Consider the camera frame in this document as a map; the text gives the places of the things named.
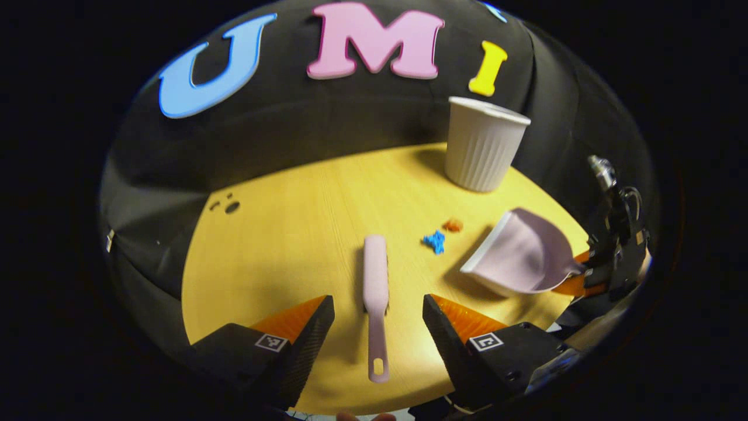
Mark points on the orange paper trash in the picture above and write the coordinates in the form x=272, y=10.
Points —
x=453, y=225

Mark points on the small white tag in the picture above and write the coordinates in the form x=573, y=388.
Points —
x=110, y=241

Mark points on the blue paper trash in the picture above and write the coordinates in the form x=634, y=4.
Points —
x=435, y=241

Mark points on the black backdrop cloth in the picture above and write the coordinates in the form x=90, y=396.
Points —
x=327, y=111

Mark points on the pink dustpan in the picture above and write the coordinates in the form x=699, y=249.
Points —
x=526, y=251

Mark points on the white ribbed garbage bin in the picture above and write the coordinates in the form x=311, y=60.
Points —
x=482, y=152

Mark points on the wooden desktop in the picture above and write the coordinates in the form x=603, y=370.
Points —
x=280, y=263

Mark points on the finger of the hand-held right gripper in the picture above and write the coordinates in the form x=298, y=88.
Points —
x=582, y=258
x=575, y=287

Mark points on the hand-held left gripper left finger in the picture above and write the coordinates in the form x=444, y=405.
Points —
x=307, y=345

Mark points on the small pink broom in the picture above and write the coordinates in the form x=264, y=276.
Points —
x=376, y=275

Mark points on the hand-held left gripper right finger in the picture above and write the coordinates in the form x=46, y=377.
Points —
x=447, y=351

